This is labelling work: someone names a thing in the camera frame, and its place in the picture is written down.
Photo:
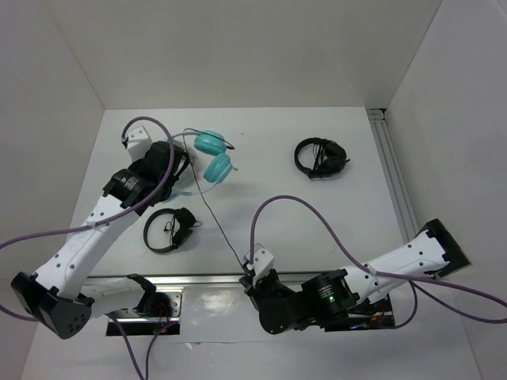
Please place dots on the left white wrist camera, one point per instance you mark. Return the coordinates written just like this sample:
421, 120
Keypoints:
137, 142

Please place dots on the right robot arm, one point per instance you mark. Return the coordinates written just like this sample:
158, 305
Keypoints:
349, 298

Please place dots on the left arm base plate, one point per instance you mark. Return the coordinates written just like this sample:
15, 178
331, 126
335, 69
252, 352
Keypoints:
164, 315

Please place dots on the white grey gaming headset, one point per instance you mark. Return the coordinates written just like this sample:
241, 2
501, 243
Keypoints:
197, 159

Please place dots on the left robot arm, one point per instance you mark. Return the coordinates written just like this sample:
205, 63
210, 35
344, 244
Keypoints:
56, 294

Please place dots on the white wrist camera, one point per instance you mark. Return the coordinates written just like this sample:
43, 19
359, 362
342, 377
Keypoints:
137, 142
263, 263

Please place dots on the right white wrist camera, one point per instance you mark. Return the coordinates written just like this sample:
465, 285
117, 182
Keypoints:
263, 263

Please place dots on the teal cat-ear headphones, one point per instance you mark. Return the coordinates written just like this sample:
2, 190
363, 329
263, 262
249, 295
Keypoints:
212, 144

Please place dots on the black headphones front left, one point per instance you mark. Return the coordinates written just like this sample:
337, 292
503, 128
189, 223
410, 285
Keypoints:
179, 228

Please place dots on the aluminium front rail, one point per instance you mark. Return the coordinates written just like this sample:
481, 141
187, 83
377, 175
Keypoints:
228, 280

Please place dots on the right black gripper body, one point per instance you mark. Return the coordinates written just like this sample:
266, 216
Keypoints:
268, 286

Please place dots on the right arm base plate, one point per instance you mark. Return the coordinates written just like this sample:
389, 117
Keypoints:
367, 315

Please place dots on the aluminium side rail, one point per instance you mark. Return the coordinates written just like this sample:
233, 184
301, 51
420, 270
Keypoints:
392, 171

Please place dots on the black headphones back right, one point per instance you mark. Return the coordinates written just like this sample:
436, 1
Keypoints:
329, 158

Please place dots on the black headphones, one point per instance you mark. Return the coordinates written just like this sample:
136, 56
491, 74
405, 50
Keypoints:
329, 158
179, 228

